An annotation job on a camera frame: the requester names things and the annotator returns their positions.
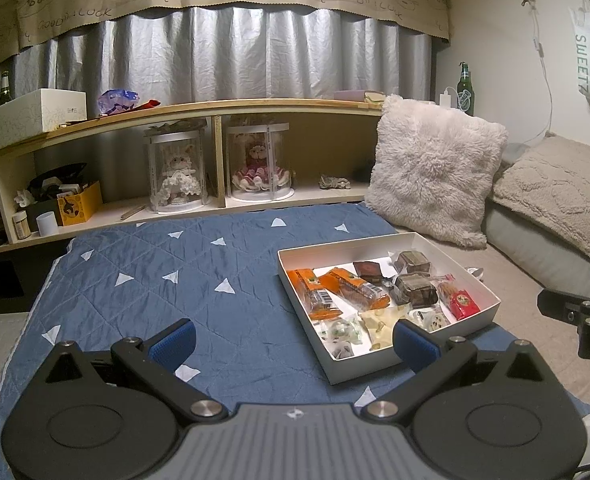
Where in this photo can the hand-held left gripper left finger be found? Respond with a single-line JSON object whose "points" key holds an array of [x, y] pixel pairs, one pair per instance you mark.
{"points": [[172, 346]]}

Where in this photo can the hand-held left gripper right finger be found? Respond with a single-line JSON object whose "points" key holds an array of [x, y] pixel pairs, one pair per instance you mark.
{"points": [[415, 347]]}

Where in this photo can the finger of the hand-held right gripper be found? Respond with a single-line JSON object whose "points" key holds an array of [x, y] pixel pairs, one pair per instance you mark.
{"points": [[567, 305]]}

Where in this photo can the white bear print packet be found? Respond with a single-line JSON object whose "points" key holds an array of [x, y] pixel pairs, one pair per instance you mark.
{"points": [[432, 320]]}

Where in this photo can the cream nut print packet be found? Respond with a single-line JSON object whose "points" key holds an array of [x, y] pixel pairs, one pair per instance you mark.
{"points": [[380, 322]]}

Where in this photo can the dark square cake packet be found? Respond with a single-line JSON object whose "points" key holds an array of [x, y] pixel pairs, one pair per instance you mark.
{"points": [[411, 260], [415, 287]]}

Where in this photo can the red label pastry packet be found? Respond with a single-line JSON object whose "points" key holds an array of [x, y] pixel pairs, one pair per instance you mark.
{"points": [[462, 305]]}

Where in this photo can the dark purple snack packet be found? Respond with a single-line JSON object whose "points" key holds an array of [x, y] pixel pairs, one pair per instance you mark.
{"points": [[342, 351]]}

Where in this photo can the small green candy packet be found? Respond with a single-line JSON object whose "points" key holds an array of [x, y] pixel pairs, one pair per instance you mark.
{"points": [[342, 331]]}

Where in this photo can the orange snack bar packet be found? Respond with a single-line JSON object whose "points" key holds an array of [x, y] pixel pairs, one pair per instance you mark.
{"points": [[310, 290], [350, 285]]}

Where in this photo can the brown triangular snack packet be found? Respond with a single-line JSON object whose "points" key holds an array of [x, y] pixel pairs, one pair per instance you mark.
{"points": [[367, 270]]}

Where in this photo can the white shallow cardboard box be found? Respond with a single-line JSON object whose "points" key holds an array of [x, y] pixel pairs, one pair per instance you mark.
{"points": [[355, 252]]}

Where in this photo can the blue triangle print quilt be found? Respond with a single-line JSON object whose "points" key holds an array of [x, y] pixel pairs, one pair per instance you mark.
{"points": [[125, 320]]}

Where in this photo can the beige bed sheet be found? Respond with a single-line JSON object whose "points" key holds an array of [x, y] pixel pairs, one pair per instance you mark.
{"points": [[525, 340]]}

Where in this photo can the grey cushion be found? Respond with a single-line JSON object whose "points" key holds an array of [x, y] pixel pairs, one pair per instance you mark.
{"points": [[525, 245]]}

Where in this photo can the silver wrapper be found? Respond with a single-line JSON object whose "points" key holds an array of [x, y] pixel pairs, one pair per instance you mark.
{"points": [[476, 273]]}

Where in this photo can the wooden stick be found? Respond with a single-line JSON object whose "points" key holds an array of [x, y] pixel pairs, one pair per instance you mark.
{"points": [[132, 212]]}

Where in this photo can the white dress doll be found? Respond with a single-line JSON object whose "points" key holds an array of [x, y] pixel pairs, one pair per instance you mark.
{"points": [[177, 180]]}

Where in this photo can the yellow box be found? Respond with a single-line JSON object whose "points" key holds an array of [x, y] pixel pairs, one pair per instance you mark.
{"points": [[80, 207]]}

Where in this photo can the beige foam mat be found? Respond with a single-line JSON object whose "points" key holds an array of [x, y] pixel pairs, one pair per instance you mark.
{"points": [[0, 340]]}

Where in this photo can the white cup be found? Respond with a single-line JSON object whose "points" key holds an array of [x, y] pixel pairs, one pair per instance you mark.
{"points": [[46, 224]]}

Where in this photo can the fluffy white pillow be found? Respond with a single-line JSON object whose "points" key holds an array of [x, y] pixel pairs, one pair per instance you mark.
{"points": [[435, 170]]}

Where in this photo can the stone figurine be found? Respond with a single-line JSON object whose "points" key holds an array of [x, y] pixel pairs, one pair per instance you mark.
{"points": [[335, 182]]}

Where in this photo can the dark storage box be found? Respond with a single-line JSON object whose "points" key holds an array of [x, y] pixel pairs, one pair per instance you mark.
{"points": [[42, 210]]}

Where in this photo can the small jar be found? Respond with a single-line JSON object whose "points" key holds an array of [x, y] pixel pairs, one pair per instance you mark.
{"points": [[21, 226]]}

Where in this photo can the pink dress doll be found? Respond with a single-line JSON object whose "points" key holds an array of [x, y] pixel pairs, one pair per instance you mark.
{"points": [[257, 165]]}

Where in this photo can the black dish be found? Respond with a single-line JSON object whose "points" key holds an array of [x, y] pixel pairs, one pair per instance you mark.
{"points": [[57, 172]]}

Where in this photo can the clear display case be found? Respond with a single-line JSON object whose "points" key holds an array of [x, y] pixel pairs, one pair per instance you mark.
{"points": [[257, 130], [175, 137]]}

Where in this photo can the white tissue flower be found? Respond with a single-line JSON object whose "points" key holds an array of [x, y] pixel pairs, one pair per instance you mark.
{"points": [[23, 199]]}

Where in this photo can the green beer bottle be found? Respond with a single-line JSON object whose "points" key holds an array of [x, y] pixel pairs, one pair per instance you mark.
{"points": [[465, 92]]}

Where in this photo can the white charger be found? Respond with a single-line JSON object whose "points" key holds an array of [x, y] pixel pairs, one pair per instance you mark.
{"points": [[447, 100]]}

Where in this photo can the red wrapper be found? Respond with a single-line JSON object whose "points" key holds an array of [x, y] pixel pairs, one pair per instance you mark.
{"points": [[147, 104]]}

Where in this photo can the purple plastic bag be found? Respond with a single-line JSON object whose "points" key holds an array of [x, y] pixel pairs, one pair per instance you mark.
{"points": [[117, 102]]}

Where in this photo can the beige pouch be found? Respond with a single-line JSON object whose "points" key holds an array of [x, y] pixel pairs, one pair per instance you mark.
{"points": [[376, 96]]}

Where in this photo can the pink flat box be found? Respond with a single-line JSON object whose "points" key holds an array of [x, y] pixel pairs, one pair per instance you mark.
{"points": [[350, 95]]}

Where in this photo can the wooden shelf unit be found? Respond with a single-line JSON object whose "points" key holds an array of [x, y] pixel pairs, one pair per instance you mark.
{"points": [[275, 105]]}

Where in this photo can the long white box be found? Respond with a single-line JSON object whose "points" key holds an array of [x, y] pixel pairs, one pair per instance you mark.
{"points": [[25, 115]]}

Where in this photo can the grey curtain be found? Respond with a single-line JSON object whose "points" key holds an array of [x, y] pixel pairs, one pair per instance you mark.
{"points": [[225, 50]]}

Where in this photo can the green glass bottle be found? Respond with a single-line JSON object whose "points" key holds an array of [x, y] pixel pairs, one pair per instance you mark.
{"points": [[5, 91]]}

